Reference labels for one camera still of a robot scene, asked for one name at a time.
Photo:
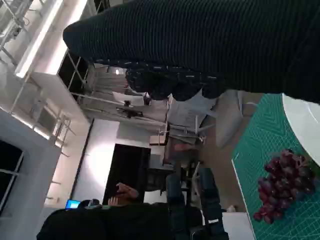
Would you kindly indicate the ceiling light strip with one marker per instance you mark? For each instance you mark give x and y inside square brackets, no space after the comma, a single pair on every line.
[37,45]

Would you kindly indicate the laptop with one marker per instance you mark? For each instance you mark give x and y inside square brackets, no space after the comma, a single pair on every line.
[73,204]

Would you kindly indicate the large black screen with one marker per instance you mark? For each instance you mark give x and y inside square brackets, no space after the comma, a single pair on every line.
[127,170]

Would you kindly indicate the person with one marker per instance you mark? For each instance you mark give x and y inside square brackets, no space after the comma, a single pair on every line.
[210,200]
[112,222]

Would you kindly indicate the white plate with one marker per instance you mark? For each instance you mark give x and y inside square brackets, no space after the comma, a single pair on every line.
[305,125]

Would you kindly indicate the grey chair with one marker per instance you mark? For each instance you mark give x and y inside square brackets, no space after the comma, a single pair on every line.
[225,132]

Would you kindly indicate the purple toy grape bunch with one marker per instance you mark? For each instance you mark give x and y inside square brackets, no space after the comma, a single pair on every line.
[282,185]

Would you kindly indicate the black knitted glove right hand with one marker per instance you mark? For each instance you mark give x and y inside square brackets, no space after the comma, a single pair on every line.
[200,37]

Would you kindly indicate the green cutting mat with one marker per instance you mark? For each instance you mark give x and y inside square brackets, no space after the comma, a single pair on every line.
[262,140]

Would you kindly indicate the person's hand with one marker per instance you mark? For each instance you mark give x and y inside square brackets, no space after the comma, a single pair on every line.
[125,193]

